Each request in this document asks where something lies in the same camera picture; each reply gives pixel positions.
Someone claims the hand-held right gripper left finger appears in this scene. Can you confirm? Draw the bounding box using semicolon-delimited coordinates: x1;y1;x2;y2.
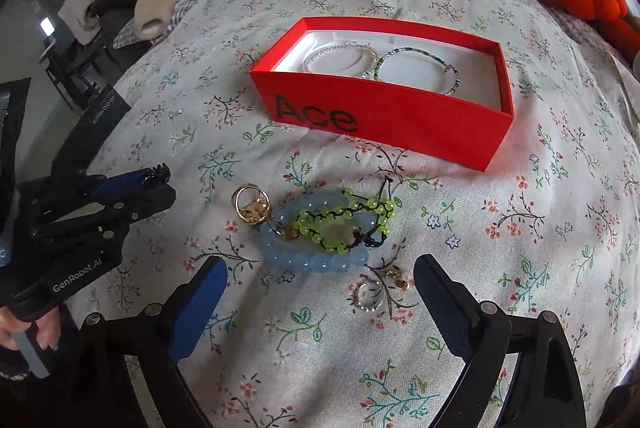
75;255;229;428

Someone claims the silver bead bracelet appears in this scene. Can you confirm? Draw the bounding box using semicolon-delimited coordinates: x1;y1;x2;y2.
302;42;380;78

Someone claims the white cloth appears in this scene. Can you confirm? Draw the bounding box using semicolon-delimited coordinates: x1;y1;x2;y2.
62;0;103;45

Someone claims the black chair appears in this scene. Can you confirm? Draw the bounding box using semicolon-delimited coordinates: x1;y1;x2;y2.
44;36;113;111

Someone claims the red cardboard box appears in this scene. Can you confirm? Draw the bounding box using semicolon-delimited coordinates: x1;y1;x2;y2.
250;17;516;172

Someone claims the beige fabric sheet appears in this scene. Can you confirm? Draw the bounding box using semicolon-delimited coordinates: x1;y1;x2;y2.
607;51;640;131

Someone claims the floral bed cover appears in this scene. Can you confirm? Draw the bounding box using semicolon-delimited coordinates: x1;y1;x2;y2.
65;0;640;428

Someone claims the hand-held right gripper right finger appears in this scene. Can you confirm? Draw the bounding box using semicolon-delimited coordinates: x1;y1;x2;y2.
413;253;588;428

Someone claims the gold ring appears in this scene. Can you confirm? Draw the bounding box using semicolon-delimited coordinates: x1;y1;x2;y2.
231;185;273;224

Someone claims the green bead black cord bracelet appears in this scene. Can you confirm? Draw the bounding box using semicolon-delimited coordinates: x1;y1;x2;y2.
292;175;401;256

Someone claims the blue bead bracelet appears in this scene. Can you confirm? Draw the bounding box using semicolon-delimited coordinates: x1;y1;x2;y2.
257;189;376;276

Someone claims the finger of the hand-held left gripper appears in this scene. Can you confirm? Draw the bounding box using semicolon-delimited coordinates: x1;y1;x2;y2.
105;185;177;229
87;163;173;204

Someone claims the silver ring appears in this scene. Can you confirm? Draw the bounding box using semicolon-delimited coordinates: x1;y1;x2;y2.
356;281;388;313

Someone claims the person's left hand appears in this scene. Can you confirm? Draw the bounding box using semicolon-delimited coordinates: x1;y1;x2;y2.
0;305;61;354

